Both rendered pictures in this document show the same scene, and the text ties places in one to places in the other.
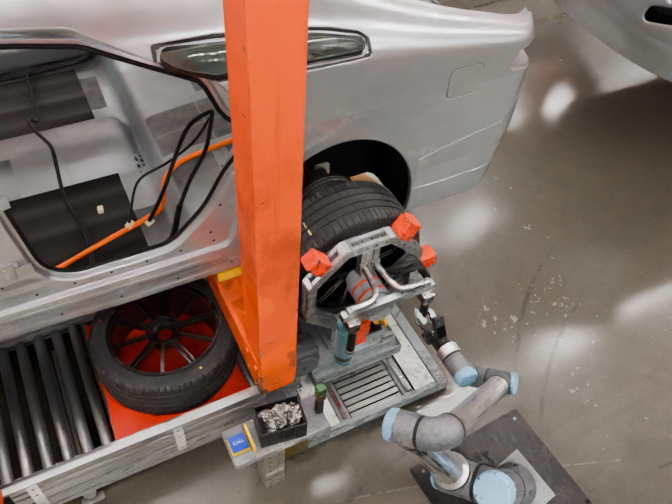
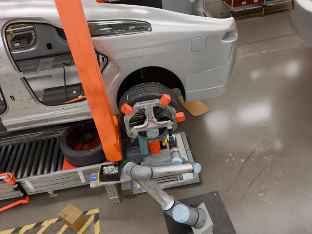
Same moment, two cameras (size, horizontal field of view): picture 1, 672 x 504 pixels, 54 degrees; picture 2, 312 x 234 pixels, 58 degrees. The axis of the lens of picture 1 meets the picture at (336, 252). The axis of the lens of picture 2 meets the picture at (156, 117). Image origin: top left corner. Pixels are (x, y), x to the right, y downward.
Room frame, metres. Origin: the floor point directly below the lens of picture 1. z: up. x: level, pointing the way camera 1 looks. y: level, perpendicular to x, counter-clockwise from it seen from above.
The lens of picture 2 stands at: (-0.18, -1.24, 2.81)
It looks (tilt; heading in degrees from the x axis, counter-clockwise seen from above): 40 degrees down; 28
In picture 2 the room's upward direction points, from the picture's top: 8 degrees counter-clockwise
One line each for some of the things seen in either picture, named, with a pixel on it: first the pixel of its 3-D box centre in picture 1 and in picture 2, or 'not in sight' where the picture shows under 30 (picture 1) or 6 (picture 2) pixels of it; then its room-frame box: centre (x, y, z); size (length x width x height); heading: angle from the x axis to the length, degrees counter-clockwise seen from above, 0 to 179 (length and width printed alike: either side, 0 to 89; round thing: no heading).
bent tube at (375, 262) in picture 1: (401, 267); (159, 115); (1.71, -0.27, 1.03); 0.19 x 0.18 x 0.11; 31
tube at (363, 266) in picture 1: (358, 283); (140, 118); (1.61, -0.10, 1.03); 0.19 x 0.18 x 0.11; 31
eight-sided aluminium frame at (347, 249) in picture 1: (361, 281); (151, 122); (1.77, -0.12, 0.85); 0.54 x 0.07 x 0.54; 121
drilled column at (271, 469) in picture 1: (270, 455); (112, 190); (1.23, 0.20, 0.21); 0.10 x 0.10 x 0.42; 31
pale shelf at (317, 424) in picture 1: (276, 430); (110, 177); (1.25, 0.18, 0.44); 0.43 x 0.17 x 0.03; 121
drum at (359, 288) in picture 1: (369, 293); (151, 126); (1.71, -0.16, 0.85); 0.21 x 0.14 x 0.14; 31
